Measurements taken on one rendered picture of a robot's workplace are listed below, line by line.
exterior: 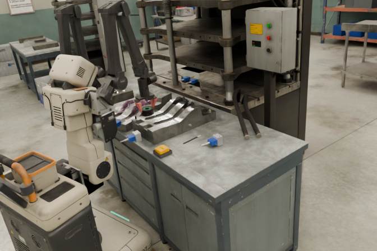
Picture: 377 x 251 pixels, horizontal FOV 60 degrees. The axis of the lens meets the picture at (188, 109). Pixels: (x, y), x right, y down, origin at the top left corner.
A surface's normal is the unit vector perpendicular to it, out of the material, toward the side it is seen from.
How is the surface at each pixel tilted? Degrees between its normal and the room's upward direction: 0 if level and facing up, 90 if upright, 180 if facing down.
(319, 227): 0
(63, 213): 90
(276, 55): 90
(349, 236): 0
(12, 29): 90
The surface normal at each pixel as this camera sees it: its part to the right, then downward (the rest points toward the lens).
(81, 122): 0.81, 0.15
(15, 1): 0.57, 0.26
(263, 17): -0.79, 0.29
